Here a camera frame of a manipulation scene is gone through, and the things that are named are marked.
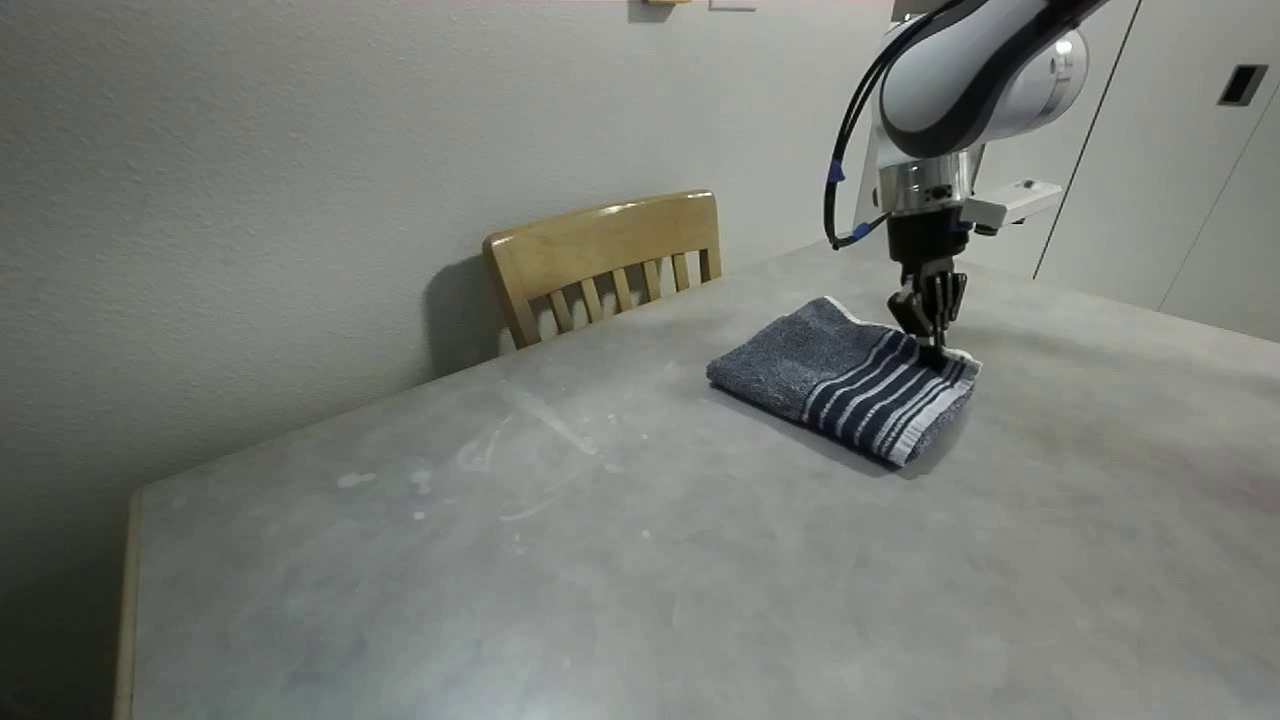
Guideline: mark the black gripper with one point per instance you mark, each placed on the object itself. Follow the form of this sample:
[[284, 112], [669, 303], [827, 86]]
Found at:
[[930, 261]]

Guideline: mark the blue striped cloth towel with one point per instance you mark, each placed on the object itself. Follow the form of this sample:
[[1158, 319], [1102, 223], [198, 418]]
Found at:
[[840, 381]]

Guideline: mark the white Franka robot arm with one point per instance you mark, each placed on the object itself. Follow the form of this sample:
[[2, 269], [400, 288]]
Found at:
[[960, 72]]

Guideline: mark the tall white cabinet doors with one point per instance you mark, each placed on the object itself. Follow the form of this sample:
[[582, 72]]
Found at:
[[1184, 201]]

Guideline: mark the wooden slat-back chair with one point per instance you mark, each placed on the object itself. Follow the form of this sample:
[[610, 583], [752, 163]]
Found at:
[[603, 244]]

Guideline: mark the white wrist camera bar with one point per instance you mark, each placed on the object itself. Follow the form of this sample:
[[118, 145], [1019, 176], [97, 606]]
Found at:
[[1019, 201]]

